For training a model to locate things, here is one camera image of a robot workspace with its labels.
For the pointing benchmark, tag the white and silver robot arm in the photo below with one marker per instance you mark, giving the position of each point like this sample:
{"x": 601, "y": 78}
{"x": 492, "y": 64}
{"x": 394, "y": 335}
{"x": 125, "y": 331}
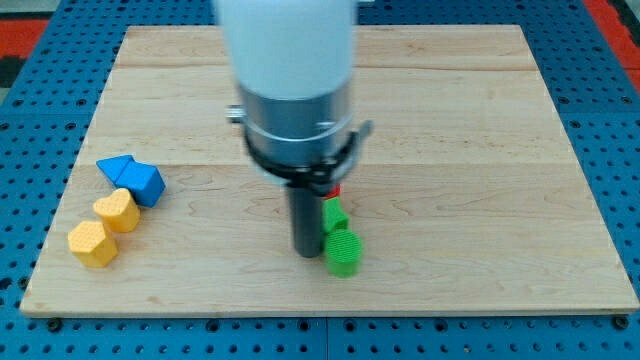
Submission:
{"x": 292, "y": 62}

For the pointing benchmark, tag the red block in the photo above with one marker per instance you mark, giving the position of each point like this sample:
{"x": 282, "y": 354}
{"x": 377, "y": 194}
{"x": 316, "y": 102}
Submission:
{"x": 335, "y": 192}

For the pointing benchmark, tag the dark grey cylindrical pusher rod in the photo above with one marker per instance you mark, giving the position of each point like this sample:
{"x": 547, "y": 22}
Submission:
{"x": 306, "y": 216}

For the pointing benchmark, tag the green angular block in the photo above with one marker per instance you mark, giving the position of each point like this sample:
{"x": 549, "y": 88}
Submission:
{"x": 334, "y": 217}

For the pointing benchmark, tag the green cylinder block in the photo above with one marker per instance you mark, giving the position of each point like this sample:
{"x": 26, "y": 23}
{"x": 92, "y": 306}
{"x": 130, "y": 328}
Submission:
{"x": 343, "y": 251}

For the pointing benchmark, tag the light wooden board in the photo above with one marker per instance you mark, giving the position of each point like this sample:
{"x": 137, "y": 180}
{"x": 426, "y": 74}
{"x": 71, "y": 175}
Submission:
{"x": 468, "y": 196}

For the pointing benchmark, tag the blue pentagon block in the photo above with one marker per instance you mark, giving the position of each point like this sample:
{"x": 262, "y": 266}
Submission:
{"x": 143, "y": 181}

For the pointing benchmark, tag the yellow heart block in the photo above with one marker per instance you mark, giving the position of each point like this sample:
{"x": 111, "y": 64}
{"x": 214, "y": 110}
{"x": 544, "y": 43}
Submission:
{"x": 118, "y": 211}

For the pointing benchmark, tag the blue triangular block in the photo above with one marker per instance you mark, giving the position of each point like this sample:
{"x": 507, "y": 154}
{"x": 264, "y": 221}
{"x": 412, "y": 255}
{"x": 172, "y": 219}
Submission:
{"x": 113, "y": 167}

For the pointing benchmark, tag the yellow hexagon block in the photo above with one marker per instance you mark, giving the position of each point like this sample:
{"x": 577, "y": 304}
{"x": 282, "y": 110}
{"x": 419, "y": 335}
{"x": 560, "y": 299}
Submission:
{"x": 92, "y": 244}

